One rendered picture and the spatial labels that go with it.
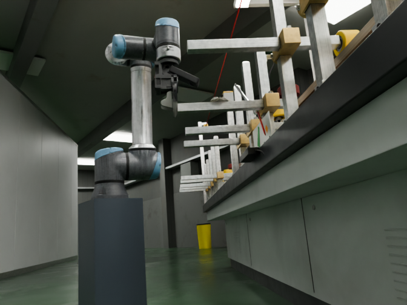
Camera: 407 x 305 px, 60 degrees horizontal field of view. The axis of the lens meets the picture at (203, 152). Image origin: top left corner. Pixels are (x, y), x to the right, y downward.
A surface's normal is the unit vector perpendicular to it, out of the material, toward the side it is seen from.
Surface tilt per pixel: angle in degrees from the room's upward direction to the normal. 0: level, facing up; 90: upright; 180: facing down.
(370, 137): 90
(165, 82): 90
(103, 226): 90
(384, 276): 90
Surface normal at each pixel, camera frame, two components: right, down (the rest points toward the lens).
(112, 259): 0.58, -0.22
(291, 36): 0.07, -0.22
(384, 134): -0.99, 0.06
